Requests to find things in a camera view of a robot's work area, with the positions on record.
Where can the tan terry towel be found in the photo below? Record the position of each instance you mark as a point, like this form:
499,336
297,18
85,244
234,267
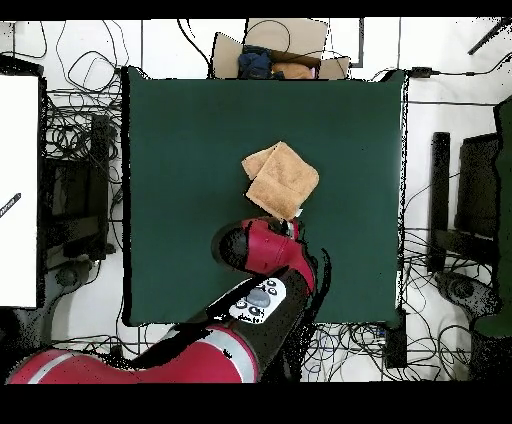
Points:
284,180

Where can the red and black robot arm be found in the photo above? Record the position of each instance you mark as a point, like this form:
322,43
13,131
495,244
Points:
264,248

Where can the orange cloth item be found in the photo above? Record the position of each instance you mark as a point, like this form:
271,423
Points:
292,71

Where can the black upright bar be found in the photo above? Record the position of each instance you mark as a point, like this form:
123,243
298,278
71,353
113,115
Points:
440,180

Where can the dark green table cloth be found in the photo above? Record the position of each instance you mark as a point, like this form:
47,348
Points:
180,120

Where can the dark blue garment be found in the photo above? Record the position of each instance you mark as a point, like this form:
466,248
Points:
254,64

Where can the brown cardboard box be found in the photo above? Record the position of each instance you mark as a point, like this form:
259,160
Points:
304,36

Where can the black power adapter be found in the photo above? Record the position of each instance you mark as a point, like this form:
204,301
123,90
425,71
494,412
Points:
420,72

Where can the green cloth drape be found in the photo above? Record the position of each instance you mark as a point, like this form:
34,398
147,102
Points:
504,200

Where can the dark slim rod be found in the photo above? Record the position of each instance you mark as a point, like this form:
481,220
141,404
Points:
488,36

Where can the white board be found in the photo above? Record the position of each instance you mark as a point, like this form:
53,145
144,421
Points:
18,160

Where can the grey angled frame bar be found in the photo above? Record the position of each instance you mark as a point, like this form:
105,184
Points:
361,40

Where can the black stand frame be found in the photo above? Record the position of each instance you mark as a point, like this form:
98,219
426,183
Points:
98,180

